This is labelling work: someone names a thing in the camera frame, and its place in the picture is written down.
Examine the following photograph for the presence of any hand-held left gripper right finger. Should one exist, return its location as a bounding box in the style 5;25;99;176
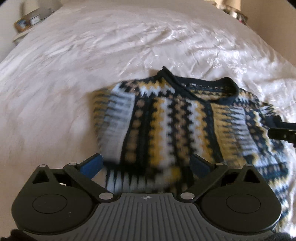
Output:
178;153;263;202

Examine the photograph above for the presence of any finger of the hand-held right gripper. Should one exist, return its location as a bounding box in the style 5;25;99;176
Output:
267;122;296;147

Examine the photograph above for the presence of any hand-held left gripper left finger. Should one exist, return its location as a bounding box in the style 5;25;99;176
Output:
31;153;117;203

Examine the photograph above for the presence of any patterned knit sweater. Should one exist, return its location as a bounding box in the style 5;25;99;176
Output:
89;66;296;232

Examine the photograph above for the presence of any white floral bedspread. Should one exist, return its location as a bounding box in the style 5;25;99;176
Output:
0;0;296;178

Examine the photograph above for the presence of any beige shade table lamp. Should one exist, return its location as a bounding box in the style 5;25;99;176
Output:
222;0;242;14

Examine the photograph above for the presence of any cream wooden nightstand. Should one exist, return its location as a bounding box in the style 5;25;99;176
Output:
13;30;30;45

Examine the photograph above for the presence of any small white alarm clock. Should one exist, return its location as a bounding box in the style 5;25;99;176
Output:
29;14;44;25

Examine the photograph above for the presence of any wooden photo frame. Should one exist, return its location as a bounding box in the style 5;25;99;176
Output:
14;17;30;32

